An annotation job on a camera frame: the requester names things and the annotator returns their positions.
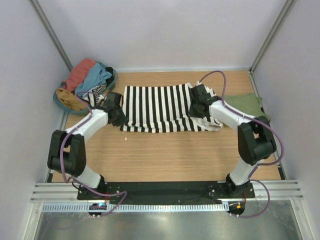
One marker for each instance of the teal blue garment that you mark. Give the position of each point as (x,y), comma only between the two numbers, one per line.
(98,75)

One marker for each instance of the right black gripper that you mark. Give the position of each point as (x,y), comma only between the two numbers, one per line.
(192,113)

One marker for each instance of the mustard yellow garment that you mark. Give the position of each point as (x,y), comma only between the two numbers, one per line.
(69,100)

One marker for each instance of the perforated white cable duct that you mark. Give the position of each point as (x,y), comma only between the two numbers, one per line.
(99,207)

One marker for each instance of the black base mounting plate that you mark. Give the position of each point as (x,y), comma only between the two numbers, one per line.
(178,192)

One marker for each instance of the right aluminium corner post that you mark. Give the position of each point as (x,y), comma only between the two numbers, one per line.
(284,12)

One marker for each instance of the aluminium front rail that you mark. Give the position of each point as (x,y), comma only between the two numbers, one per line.
(273,189)

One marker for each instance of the black white striped top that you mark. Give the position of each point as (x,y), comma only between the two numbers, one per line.
(163,109)

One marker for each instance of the teal laundry basket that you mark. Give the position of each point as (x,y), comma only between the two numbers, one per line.
(83,112)

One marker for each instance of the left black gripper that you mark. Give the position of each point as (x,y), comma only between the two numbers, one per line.
(122,121)

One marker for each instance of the red garment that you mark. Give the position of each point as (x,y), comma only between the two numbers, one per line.
(78,74)

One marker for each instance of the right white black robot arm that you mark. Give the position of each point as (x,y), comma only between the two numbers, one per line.
(255,140)

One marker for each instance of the green motorcycle tank top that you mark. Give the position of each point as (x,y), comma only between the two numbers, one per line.
(248,103)

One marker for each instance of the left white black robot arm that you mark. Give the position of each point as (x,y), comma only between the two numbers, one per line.
(67,151)

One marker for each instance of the aluminium corner post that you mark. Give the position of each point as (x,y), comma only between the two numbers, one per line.
(284,12)
(51,32)

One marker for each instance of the left aluminium corner post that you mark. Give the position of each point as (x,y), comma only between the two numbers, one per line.
(51,32)

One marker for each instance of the narrow striped garment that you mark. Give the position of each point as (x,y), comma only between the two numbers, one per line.
(96,95)

